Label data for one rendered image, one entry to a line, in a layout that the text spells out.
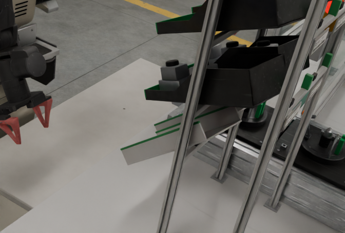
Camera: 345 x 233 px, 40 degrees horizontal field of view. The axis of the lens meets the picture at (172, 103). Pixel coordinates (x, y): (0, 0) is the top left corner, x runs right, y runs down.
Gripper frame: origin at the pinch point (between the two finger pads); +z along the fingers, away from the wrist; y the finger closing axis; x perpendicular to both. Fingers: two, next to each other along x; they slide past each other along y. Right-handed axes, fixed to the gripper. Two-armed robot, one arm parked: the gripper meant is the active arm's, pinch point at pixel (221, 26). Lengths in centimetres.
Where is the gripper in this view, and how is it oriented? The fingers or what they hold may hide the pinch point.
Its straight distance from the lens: 156.9
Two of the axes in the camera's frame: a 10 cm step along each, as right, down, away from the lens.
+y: -8.7, -4.0, 2.9
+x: -4.0, 2.3, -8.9
